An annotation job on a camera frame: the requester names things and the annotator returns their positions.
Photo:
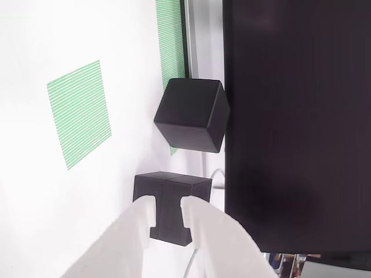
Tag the smooth black cube block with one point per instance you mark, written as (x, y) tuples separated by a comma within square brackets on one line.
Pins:
[(188, 110)]

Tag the green striped paper strip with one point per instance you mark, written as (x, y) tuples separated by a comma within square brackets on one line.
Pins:
[(171, 43)]

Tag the black monitor panel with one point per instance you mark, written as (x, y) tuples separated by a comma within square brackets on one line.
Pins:
[(290, 116)]

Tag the green striped square marker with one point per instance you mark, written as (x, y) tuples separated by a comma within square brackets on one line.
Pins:
[(78, 116)]

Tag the black cube block rough face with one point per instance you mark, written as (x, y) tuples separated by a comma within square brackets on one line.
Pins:
[(169, 208)]

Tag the grey table edge rail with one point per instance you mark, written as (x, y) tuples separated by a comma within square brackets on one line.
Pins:
[(192, 43)]

